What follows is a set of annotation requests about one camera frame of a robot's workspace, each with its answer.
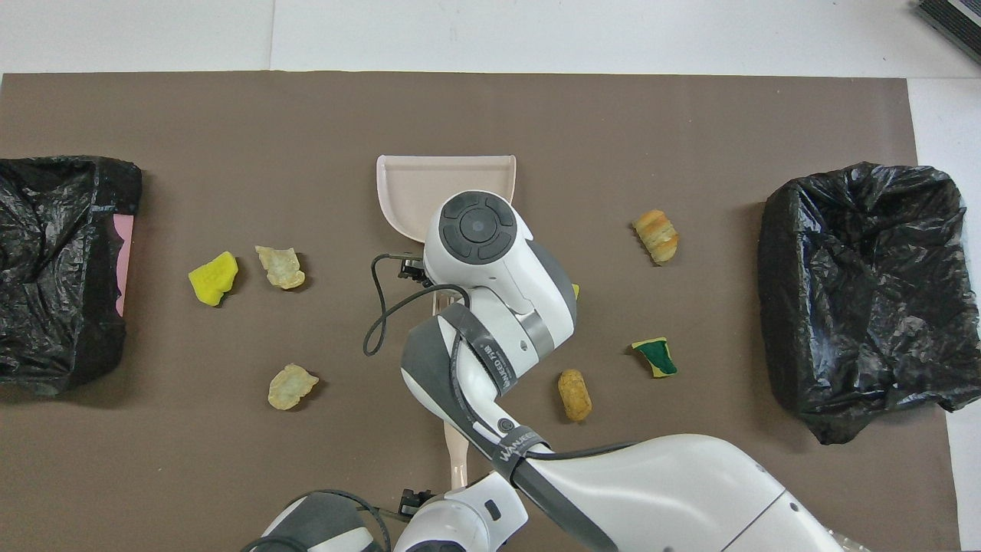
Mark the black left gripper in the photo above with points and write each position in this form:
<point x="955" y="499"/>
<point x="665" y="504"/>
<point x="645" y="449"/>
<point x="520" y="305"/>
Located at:
<point x="415" y="500"/>

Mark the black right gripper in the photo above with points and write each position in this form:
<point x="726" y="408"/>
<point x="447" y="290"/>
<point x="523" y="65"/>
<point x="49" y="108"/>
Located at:
<point x="412" y="270"/>

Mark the beige hand brush black bristles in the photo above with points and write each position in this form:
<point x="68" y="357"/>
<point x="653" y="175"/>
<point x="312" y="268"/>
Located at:
<point x="454" y="452"/>

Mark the beige plastic dustpan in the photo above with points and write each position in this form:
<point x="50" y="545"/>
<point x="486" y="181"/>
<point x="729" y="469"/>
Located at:
<point x="414" y="184"/>

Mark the pale foam scrap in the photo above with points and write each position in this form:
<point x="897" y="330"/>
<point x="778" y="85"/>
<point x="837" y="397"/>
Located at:
<point x="282" y="268"/>
<point x="290" y="387"/>

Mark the brown oval nugget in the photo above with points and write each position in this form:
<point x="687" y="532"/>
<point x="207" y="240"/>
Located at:
<point x="575" y="395"/>

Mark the yellow sponge chunk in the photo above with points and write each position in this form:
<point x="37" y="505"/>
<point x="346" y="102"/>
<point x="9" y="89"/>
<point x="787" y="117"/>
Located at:
<point x="213" y="280"/>

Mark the striped orange bread piece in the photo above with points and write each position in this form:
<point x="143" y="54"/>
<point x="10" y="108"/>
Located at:
<point x="657" y="236"/>

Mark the green and yellow sponge piece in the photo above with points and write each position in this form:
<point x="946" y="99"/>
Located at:
<point x="657" y="359"/>

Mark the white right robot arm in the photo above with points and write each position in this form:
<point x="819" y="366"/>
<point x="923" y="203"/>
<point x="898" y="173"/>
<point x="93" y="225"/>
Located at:
<point x="674" y="491"/>

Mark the pink plastic bin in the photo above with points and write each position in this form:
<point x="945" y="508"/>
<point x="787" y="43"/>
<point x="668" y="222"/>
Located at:
<point x="125" y="261"/>

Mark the black trash bag over pink bin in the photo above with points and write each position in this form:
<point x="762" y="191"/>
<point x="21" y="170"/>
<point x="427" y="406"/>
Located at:
<point x="46" y="322"/>

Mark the black trash bag bin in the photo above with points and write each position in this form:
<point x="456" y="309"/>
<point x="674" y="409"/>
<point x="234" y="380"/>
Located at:
<point x="843" y="307"/>

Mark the brown table mat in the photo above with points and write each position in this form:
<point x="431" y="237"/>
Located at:
<point x="230" y="115"/>

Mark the dark ribbed device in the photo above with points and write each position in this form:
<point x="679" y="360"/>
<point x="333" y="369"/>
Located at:
<point x="958" y="19"/>

